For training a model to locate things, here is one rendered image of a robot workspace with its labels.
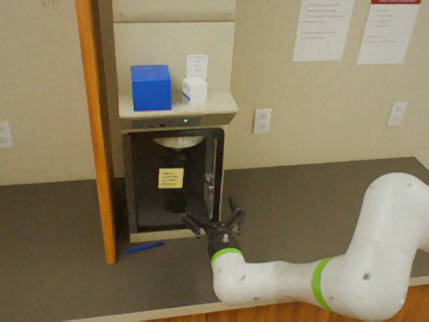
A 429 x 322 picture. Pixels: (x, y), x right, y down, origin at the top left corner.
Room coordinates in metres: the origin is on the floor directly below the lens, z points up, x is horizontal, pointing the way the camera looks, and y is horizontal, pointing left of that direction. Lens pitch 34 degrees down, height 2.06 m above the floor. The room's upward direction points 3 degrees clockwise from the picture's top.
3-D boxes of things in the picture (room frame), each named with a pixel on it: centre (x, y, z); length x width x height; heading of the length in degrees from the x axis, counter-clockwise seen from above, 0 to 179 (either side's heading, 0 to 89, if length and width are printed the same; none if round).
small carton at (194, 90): (1.12, 0.06, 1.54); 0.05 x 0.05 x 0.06; 30
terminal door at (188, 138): (1.16, 0.11, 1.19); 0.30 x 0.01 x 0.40; 102
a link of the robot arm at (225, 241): (0.91, -0.05, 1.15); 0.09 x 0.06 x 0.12; 102
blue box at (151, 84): (1.10, 0.17, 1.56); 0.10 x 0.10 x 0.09; 12
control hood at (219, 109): (1.11, 0.10, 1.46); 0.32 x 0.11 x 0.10; 102
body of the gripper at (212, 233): (0.98, -0.04, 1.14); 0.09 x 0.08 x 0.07; 12
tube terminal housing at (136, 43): (1.29, 0.14, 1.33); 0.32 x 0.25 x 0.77; 102
